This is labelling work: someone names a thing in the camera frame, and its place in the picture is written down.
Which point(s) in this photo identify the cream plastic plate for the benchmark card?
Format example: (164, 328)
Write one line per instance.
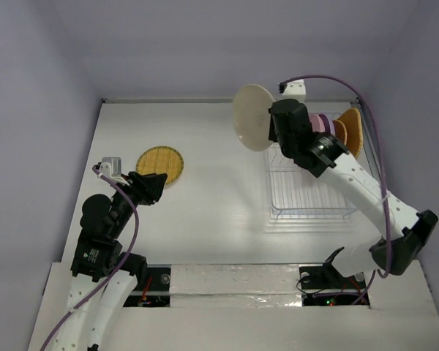
(251, 116)

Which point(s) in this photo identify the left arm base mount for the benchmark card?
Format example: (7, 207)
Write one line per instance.
(155, 291)

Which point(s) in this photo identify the pink plastic plate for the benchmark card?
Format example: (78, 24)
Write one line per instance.
(317, 123)

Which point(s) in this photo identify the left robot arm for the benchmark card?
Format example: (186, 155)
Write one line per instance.
(102, 274)

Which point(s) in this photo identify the green rimmed woven bamboo plate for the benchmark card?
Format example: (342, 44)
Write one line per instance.
(159, 160)

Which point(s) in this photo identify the purple plastic plate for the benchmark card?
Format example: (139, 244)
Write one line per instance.
(328, 123)

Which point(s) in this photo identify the large square woven tray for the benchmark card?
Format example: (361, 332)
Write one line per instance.
(351, 118)

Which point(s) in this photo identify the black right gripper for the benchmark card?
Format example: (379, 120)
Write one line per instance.
(278, 119)

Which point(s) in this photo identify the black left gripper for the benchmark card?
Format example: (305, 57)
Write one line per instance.
(148, 193)

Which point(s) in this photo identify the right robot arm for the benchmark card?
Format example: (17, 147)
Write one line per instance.
(404, 231)

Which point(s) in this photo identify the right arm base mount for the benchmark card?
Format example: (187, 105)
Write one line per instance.
(323, 285)

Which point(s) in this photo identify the small round woven plate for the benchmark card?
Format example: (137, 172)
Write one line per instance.
(340, 131)

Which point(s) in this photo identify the white wire dish rack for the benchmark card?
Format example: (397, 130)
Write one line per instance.
(296, 195)

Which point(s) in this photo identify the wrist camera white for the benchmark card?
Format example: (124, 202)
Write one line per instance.
(295, 89)
(110, 167)

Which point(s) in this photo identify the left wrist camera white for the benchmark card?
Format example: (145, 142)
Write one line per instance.
(110, 167)

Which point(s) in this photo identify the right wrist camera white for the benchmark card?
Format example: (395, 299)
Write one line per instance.
(295, 89)

